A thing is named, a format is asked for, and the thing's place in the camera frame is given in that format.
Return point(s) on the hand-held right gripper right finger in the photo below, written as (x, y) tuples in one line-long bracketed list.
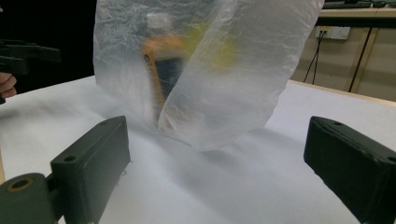
[(351, 165)]

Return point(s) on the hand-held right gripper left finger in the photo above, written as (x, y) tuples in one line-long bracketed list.
[(90, 168)]

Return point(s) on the translucent plastic bag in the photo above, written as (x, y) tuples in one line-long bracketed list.
[(236, 87)]

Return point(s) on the orange bottle with white cap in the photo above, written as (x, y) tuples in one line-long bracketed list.
[(162, 62)]

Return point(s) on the wooden desk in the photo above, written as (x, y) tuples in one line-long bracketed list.
[(351, 14)]

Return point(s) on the black keyboard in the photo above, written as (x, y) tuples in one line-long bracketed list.
[(347, 4)]

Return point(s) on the black computer mouse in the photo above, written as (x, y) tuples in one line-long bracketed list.
[(379, 3)]

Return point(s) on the yellow packet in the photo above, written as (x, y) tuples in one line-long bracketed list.
[(222, 51)]

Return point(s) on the white wall socket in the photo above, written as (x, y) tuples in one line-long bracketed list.
[(334, 32)]

